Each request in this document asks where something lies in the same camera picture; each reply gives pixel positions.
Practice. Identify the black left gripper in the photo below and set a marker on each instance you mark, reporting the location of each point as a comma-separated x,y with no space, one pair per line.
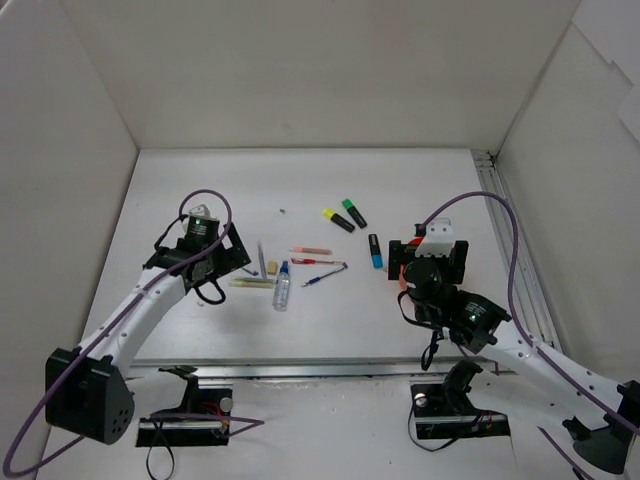
239,247

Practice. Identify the clear yellow-green pen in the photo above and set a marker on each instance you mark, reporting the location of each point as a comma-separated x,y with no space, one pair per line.
242,282

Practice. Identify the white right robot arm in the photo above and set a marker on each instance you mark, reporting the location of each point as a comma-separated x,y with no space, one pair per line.
599,415

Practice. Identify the clear small spray bottle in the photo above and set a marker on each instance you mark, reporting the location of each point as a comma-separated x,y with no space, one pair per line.
282,288

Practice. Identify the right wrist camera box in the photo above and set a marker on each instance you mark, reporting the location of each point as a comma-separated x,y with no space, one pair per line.
436,238

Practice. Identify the red gel pen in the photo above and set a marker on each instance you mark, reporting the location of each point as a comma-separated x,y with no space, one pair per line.
311,261

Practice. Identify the aluminium front rail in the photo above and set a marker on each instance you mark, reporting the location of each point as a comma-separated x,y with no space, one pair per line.
323,369

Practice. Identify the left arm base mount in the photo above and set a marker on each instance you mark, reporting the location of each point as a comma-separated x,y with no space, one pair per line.
201,419

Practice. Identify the clear mechanical pencil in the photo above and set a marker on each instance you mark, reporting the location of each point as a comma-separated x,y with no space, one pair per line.
261,259

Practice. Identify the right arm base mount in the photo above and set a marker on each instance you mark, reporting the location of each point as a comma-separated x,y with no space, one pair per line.
441,414

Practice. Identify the blue highlighter marker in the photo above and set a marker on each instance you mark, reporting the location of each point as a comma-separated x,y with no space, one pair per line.
375,251

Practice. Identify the green highlighter marker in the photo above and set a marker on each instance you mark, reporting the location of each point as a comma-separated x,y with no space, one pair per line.
354,213

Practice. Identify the yellow highlighter marker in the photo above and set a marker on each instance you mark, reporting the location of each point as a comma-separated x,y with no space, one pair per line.
338,220

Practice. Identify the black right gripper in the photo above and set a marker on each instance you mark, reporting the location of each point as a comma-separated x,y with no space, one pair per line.
396,260

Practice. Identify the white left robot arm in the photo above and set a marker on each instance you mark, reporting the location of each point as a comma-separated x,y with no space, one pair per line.
88,388

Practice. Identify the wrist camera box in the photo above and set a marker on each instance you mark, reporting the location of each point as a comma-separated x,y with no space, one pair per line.
436,238
201,214

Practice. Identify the blue ballpoint pen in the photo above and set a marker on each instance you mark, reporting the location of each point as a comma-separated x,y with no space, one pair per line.
323,276

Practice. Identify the pink clear pen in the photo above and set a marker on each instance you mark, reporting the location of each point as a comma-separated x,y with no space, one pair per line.
310,250

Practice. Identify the orange round organizer container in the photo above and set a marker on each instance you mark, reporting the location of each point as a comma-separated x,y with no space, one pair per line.
400,255

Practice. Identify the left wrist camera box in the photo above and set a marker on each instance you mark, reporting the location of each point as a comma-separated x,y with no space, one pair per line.
201,214

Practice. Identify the beige eraser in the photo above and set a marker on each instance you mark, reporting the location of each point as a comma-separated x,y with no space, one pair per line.
272,267

